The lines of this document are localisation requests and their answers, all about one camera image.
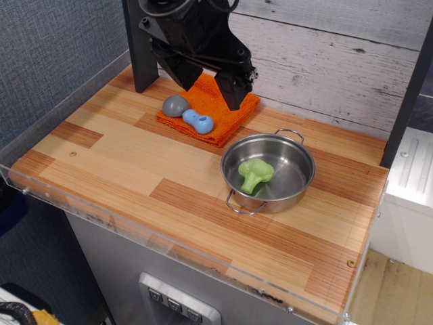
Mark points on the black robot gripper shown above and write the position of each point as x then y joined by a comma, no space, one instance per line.
190,36

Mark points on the stainless steel pot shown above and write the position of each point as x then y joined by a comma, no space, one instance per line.
294,171

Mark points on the orange folded cloth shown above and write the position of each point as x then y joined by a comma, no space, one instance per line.
205,98

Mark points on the green toy broccoli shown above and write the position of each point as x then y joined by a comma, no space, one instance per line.
254,171

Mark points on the clear acrylic guard panel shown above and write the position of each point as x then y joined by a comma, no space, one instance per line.
142,197

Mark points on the silver dispenser button panel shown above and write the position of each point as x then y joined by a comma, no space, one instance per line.
166,304

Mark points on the white cabinet at right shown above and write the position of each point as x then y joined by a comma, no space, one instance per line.
403,228

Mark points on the dark grey left post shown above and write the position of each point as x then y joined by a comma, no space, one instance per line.
144,65

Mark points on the dark grey post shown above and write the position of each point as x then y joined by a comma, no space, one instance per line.
413,90
144,65

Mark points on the dark grey right post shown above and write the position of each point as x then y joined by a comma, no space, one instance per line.
413,90

